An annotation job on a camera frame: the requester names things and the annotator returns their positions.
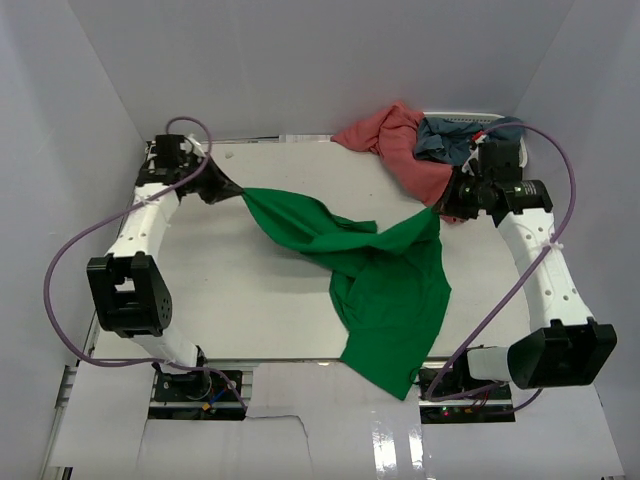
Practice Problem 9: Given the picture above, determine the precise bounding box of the green t shirt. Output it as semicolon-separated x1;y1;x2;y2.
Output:
242;188;451;400

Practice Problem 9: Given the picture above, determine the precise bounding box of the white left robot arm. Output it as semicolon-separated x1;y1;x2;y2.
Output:
87;134;242;399

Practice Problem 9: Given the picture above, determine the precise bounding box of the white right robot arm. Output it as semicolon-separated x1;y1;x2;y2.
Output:
435;139;617;399

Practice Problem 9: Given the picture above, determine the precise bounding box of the dark blue t shirt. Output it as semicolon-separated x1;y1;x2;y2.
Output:
412;115;526;166

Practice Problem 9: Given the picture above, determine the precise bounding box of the white plastic laundry basket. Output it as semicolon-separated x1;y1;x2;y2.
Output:
423;111;530;166

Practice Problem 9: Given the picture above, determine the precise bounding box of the salmon pink t shirt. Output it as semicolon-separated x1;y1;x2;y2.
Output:
331;101;452;206

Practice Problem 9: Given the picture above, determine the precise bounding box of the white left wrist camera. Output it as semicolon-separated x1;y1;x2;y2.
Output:
184;134;205;157

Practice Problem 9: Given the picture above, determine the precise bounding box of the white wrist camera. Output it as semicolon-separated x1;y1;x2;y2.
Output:
184;134;205;157
462;130;488;177

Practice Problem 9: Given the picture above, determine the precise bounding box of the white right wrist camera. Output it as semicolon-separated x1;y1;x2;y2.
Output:
462;130;488;177

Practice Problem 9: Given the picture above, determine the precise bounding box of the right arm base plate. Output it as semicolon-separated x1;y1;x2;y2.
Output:
414;368;516;425

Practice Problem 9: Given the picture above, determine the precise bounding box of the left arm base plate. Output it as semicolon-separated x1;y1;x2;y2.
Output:
148;370;246;421

